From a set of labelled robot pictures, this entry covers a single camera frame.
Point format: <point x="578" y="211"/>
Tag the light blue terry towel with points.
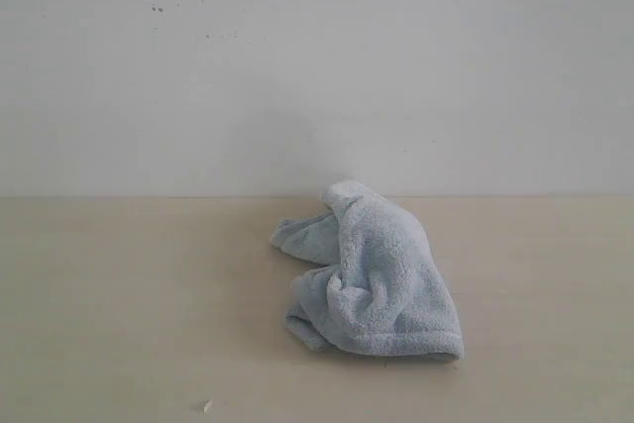
<point x="374" y="289"/>

